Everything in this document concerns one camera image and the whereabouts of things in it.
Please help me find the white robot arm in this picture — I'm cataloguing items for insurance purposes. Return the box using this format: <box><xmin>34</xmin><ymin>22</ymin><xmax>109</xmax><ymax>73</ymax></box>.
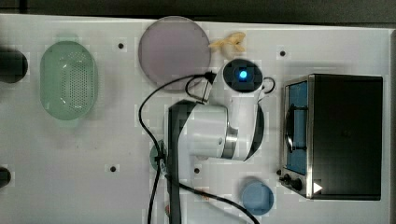
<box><xmin>164</xmin><ymin>59</ymin><xmax>264</xmax><ymax>224</ymax></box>

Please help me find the grey round plate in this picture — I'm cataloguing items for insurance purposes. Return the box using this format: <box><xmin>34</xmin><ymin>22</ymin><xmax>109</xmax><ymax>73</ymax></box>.
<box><xmin>138</xmin><ymin>16</ymin><xmax>211</xmax><ymax>86</ymax></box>

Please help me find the small green round lid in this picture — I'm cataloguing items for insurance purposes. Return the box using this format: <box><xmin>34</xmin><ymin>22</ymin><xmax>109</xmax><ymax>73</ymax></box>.
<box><xmin>149</xmin><ymin>140</ymin><xmax>168</xmax><ymax>175</ymax></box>

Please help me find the yellow banana peel toy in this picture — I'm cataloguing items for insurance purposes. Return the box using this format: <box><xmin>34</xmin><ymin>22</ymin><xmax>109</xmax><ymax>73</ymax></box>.
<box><xmin>208</xmin><ymin>32</ymin><xmax>246</xmax><ymax>52</ymax></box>

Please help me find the blue round bowl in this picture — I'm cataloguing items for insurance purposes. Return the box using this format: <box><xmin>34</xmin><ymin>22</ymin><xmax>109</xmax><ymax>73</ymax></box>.
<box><xmin>241</xmin><ymin>179</ymin><xmax>275</xmax><ymax>216</ymax></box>

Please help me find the black toaster oven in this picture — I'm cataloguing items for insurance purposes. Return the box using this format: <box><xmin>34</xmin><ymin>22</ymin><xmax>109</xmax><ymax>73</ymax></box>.
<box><xmin>277</xmin><ymin>74</ymin><xmax>383</xmax><ymax>201</ymax></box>

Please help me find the green perforated colander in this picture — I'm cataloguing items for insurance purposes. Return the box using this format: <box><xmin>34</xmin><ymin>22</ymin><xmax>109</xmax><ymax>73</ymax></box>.
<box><xmin>40</xmin><ymin>41</ymin><xmax>98</xmax><ymax>120</ymax></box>

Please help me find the black cylinder upper left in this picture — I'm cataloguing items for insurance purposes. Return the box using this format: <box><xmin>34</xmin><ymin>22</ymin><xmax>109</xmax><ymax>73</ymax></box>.
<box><xmin>0</xmin><ymin>48</ymin><xmax>28</xmax><ymax>83</ymax></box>

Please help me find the black cylinder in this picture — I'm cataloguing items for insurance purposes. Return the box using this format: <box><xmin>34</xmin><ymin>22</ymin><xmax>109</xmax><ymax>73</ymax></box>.
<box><xmin>0</xmin><ymin>48</ymin><xmax>28</xmax><ymax>83</ymax></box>
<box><xmin>0</xmin><ymin>167</ymin><xmax>11</xmax><ymax>188</ymax></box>

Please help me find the black cylinder lower left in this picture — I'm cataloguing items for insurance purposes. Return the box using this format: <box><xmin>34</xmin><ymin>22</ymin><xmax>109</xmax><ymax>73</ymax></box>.
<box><xmin>0</xmin><ymin>167</ymin><xmax>11</xmax><ymax>188</ymax></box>

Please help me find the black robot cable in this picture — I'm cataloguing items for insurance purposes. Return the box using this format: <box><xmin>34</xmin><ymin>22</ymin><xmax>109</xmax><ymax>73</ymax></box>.
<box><xmin>138</xmin><ymin>71</ymin><xmax>261</xmax><ymax>224</ymax></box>

